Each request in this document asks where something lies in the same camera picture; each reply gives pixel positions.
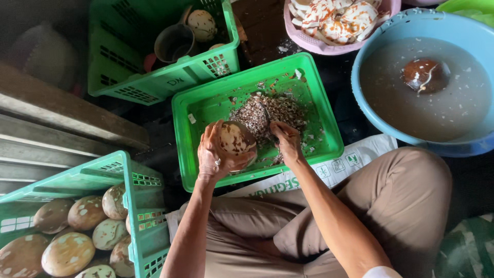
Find person's right hand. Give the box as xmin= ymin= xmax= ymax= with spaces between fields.
xmin=269 ymin=120 xmax=306 ymax=166

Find person's left hand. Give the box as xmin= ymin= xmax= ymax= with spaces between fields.
xmin=197 ymin=119 xmax=258 ymax=182

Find dark metal paring knife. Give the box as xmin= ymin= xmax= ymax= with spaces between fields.
xmin=256 ymin=100 xmax=279 ymax=146

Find partly peeled brown coconut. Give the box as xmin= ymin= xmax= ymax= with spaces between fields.
xmin=218 ymin=120 xmax=258 ymax=169

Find pile of brown coconut shavings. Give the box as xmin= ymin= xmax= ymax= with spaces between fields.
xmin=229 ymin=92 xmax=310 ymax=166

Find white printed woven sack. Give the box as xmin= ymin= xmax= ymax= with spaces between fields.
xmin=165 ymin=134 xmax=399 ymax=244

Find shallow bright green plastic tray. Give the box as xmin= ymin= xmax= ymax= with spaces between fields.
xmin=171 ymin=52 xmax=345 ymax=193

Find pink plastic basket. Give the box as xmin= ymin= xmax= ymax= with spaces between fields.
xmin=283 ymin=0 xmax=402 ymax=56

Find pile of white coconut pieces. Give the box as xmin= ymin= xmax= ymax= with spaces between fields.
xmin=289 ymin=0 xmax=391 ymax=46

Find person's khaki trousers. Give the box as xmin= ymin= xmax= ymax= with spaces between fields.
xmin=177 ymin=146 xmax=454 ymax=278

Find speckled white peeled coconut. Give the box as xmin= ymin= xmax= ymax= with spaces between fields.
xmin=188 ymin=9 xmax=217 ymax=43

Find dark metal scoop cup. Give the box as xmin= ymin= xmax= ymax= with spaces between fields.
xmin=154 ymin=5 xmax=196 ymax=65

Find blue plastic water basin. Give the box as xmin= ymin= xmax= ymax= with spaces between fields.
xmin=351 ymin=8 xmax=494 ymax=158

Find brown coconut shell half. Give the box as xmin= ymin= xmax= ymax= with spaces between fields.
xmin=401 ymin=57 xmax=451 ymax=95

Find teal plastic crate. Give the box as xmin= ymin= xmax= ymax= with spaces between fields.
xmin=0 ymin=150 xmax=171 ymax=278

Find person's white sleeve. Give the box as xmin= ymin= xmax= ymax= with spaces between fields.
xmin=362 ymin=266 xmax=403 ymax=278

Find deep green plastic crate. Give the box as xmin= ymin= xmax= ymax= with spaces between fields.
xmin=87 ymin=0 xmax=241 ymax=106

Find weathered wooden steps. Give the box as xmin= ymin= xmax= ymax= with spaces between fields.
xmin=0 ymin=61 xmax=151 ymax=195

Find green patterned cloth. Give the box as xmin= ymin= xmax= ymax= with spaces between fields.
xmin=435 ymin=213 xmax=494 ymax=278

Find light green plastic basin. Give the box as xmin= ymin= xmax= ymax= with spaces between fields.
xmin=436 ymin=0 xmax=494 ymax=28

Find heap of unpeeled brown coconuts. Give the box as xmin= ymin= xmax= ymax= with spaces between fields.
xmin=0 ymin=183 xmax=136 ymax=278

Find dark grey bag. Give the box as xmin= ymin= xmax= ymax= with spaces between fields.
xmin=7 ymin=21 xmax=80 ymax=92

